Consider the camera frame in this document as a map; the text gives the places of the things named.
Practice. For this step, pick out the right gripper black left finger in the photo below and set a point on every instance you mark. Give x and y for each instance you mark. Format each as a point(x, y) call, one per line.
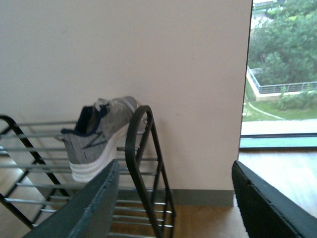
point(89, 213)

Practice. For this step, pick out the grey sneaker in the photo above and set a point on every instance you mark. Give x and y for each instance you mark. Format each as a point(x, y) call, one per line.
point(92, 144)

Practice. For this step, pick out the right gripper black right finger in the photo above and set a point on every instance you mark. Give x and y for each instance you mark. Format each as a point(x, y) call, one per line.
point(265, 211)

